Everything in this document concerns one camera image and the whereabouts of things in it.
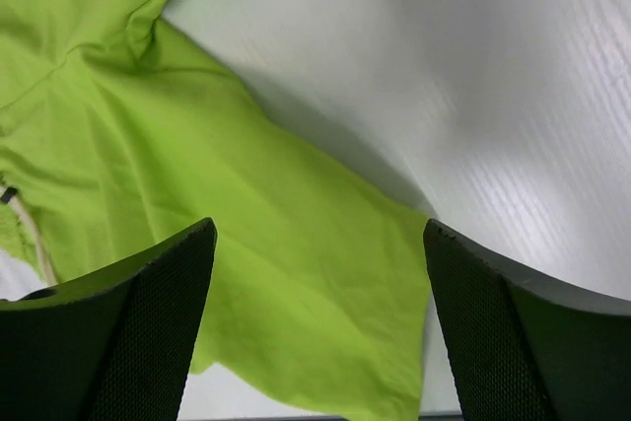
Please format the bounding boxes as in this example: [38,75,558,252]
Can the lime green shorts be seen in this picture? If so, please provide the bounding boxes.
[1,0,430,420]

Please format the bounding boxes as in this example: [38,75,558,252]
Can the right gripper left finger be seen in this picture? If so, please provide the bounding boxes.
[1,218,217,420]

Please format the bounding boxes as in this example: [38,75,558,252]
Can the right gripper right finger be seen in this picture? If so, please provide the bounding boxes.
[423,220,630,420]

